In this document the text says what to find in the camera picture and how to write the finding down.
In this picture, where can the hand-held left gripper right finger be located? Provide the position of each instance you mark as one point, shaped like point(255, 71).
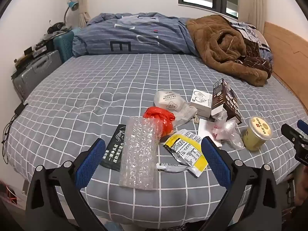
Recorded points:
point(216, 161)

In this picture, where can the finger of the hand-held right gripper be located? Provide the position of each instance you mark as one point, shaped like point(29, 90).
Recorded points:
point(302, 125)
point(291, 133)

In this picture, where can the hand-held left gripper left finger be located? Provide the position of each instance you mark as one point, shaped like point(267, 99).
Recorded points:
point(89, 166)

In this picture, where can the black wet wipe packet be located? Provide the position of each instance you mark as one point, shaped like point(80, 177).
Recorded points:
point(113, 149)

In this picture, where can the yellow snack wrapper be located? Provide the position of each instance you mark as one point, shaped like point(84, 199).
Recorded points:
point(185, 149)

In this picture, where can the clear plastic bag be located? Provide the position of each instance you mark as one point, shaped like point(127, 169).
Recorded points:
point(228, 130)

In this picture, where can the white tissue paper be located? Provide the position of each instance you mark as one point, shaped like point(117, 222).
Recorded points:
point(204, 127)

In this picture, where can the yellow pudding cup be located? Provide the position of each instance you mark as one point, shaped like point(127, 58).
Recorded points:
point(255, 137)

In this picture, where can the clear bubble wrap sheet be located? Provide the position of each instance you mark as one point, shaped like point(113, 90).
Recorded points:
point(138, 154)

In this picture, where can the white earphone box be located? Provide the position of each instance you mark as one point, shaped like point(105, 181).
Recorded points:
point(201, 101)

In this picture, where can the bed with grey checked sheet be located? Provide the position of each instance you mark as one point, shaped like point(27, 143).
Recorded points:
point(84, 96)

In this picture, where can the red plastic bag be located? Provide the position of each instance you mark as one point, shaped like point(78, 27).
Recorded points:
point(158, 118)

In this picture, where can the wooden headboard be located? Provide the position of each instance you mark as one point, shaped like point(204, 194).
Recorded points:
point(286, 53)

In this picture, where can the bag of white face masks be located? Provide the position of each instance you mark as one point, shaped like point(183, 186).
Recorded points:
point(168, 101)

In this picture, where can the dark brown patterned garment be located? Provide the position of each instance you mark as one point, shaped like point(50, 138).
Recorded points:
point(252, 50)

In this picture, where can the blue white patterned pillow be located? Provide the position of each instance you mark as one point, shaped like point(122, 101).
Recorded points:
point(252, 30)

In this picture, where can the brown fleece blanket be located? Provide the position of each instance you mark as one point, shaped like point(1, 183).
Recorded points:
point(216, 53)

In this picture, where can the grey suitcase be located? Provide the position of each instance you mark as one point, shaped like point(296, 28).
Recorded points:
point(36, 69)

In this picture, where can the teal suitcase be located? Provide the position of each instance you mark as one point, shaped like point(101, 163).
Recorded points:
point(63, 43)

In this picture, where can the beige curtain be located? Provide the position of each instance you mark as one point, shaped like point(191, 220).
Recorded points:
point(257, 4)
point(83, 0)

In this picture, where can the pile of dark boxes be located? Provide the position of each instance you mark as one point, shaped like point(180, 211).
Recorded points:
point(38, 47)

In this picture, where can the blue striped duvet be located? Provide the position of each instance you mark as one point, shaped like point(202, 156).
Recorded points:
point(144, 36)

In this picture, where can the blue desk lamp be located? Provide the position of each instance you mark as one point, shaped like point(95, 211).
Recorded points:
point(73, 4)

